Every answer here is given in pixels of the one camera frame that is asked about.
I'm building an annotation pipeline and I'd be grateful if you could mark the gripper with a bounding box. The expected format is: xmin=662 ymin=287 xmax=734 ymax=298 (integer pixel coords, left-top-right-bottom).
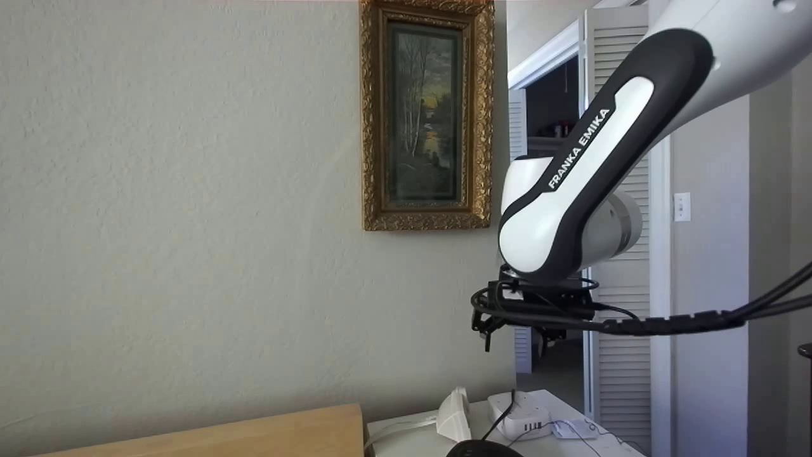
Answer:
xmin=471 ymin=278 xmax=597 ymax=357

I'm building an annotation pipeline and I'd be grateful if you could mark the black rounded object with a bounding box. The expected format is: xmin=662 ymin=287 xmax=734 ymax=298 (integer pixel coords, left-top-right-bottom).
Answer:
xmin=445 ymin=439 xmax=525 ymax=457

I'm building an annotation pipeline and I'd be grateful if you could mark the white louvered closet door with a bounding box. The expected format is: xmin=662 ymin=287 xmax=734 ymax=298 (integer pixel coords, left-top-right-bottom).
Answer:
xmin=584 ymin=6 xmax=654 ymax=455
xmin=507 ymin=88 xmax=534 ymax=375

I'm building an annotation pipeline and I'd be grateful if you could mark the white power strip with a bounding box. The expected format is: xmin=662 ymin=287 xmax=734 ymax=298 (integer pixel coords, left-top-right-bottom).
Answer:
xmin=487 ymin=390 xmax=554 ymax=441

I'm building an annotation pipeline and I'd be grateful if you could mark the white upright device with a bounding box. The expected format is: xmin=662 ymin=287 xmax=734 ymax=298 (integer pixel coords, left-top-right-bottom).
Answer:
xmin=436 ymin=387 xmax=474 ymax=444

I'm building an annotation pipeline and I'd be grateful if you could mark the gold framed landscape painting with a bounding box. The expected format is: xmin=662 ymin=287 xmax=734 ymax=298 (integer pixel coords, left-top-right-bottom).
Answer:
xmin=359 ymin=0 xmax=496 ymax=232

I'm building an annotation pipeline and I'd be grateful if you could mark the light wooden board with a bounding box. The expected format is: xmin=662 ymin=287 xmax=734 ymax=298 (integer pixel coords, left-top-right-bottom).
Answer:
xmin=35 ymin=403 xmax=367 ymax=457

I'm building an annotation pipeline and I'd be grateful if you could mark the black cable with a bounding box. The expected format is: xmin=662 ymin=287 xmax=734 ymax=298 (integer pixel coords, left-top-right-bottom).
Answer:
xmin=480 ymin=390 xmax=517 ymax=442

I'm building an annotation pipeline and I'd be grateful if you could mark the white door frame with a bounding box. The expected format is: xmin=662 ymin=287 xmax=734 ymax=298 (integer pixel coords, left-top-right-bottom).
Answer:
xmin=507 ymin=18 xmax=673 ymax=457

